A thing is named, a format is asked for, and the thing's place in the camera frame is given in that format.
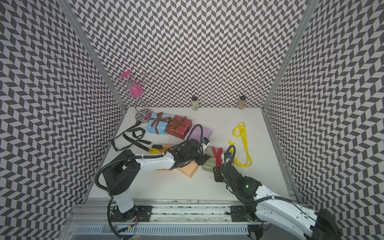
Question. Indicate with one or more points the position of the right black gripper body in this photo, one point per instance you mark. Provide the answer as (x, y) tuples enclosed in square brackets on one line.
[(219, 178)]

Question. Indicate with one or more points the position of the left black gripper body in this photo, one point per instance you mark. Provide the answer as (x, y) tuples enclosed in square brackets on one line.
[(199, 159)]

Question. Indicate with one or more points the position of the peach gift box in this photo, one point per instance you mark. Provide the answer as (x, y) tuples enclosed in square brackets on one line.
[(190, 169)]

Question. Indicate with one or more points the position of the green gift box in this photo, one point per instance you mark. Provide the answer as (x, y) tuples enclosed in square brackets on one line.
[(207, 166)]

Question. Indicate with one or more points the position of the orange gift box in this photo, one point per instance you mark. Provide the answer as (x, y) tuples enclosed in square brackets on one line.
[(165, 147)]

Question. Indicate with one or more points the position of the yellow ribbon of peach box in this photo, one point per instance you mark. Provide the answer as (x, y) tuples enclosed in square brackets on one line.
[(240, 132)]

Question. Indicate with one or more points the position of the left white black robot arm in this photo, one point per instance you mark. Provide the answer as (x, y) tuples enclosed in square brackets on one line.
[(116, 177)]

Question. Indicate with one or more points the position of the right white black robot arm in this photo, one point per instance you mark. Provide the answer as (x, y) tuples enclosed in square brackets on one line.
[(262, 204)]

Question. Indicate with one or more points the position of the red gift box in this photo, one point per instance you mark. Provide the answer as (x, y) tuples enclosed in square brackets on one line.
[(181, 134)]

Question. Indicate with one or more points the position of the yellow ribbon on orange box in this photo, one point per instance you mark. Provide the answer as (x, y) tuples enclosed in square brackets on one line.
[(154, 151)]

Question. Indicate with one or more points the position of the blue gift box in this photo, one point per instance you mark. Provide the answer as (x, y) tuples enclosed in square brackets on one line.
[(157, 123)]

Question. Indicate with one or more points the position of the brown ribbon on blue box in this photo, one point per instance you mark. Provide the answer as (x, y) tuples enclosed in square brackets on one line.
[(159, 120)]

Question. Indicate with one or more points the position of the light spice jar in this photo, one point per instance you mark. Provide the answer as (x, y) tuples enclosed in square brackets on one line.
[(195, 103)]

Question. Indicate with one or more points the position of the brown spice jar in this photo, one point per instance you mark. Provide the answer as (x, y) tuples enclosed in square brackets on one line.
[(241, 103)]

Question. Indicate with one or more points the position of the silver pink jewelry stand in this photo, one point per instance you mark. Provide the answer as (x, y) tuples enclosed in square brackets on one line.
[(126, 83)]

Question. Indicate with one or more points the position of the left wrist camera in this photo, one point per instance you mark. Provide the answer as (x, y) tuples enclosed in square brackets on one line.
[(205, 142)]

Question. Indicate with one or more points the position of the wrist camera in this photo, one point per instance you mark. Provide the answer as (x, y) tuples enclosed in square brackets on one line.
[(205, 142), (228, 158)]

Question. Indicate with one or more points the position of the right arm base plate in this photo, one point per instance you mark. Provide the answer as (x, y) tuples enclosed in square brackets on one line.
[(238, 214)]

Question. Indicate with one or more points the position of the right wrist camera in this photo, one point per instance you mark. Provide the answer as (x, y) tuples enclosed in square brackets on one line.
[(228, 158)]

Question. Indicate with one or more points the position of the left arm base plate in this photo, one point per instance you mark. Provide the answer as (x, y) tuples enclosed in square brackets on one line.
[(137, 213)]

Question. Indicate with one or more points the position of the aluminium front rail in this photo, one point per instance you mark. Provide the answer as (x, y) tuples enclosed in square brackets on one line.
[(96, 211)]

